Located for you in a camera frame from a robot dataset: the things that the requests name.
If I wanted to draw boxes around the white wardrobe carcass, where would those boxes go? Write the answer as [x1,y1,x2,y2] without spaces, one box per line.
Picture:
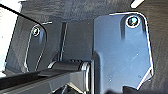
[0,0,22,78]

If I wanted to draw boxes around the thick grey robot torso limb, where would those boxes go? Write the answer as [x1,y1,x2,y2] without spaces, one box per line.
[0,59,92,94]

